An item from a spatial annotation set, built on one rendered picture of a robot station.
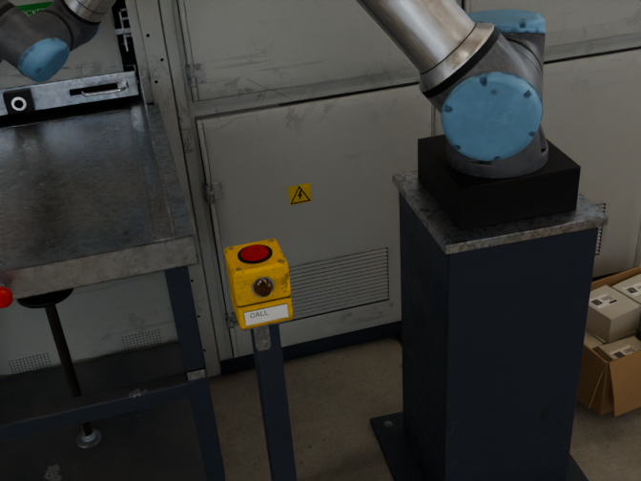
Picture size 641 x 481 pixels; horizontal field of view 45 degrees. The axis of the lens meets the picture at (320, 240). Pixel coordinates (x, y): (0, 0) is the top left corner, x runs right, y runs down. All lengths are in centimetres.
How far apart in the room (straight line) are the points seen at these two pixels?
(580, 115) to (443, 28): 115
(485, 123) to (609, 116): 118
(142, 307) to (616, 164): 143
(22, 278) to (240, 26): 85
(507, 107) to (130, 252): 64
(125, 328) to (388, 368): 76
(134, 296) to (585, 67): 137
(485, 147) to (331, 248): 100
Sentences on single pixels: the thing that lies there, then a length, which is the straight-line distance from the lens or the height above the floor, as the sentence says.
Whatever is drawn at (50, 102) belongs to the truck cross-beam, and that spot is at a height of 88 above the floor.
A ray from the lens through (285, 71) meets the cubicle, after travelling 192.
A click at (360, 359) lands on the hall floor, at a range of 233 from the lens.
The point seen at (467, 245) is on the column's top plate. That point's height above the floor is 74.
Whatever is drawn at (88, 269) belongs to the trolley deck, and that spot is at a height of 82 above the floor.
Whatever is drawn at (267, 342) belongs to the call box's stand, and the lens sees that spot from 117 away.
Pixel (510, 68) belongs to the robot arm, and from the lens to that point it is 122.
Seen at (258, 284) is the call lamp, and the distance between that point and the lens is 108.
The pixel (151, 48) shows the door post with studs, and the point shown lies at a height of 98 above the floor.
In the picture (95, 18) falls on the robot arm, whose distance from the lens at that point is 159.
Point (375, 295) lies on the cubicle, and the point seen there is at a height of 17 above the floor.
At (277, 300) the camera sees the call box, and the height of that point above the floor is 84.
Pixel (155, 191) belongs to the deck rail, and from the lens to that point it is 146.
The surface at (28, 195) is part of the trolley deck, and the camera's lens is 156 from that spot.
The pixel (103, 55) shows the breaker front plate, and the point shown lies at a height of 97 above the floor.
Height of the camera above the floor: 146
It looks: 30 degrees down
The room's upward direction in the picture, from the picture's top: 4 degrees counter-clockwise
